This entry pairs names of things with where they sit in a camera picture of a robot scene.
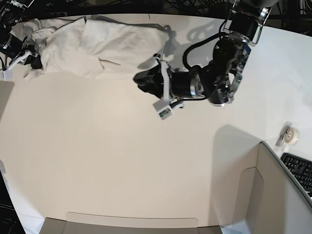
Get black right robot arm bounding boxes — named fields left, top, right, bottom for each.
left=0, top=0, right=42, bottom=69

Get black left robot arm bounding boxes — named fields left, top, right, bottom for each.
left=133, top=0, right=277, bottom=111

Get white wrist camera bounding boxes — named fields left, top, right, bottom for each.
left=153, top=99, right=174, bottom=120
left=0, top=70, right=13, bottom=81

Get black computer keyboard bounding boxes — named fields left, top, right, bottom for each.
left=280, top=153, right=312, bottom=194

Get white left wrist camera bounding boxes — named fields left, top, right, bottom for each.
left=153, top=99, right=174, bottom=120

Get white printed t-shirt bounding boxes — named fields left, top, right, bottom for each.
left=23, top=17, right=168, bottom=80

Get grey front partition panel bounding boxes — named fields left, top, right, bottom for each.
left=40, top=212, right=222, bottom=234

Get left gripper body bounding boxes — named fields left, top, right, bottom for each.
left=153, top=54, right=184, bottom=109

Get clear tape dispenser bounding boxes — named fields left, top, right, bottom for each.
left=275, top=121, right=300, bottom=148

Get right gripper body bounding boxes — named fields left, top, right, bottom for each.
left=8, top=36, right=39, bottom=67

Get black background cables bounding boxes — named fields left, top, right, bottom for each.
left=0, top=0, right=312, bottom=32

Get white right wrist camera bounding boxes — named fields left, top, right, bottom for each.
left=0, top=70, right=13, bottom=81

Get grey right partition panel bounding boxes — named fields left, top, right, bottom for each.
left=220, top=142, right=312, bottom=234

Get grey partition panel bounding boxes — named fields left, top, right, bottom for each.
left=220, top=142, right=312, bottom=234
left=40, top=212, right=222, bottom=234

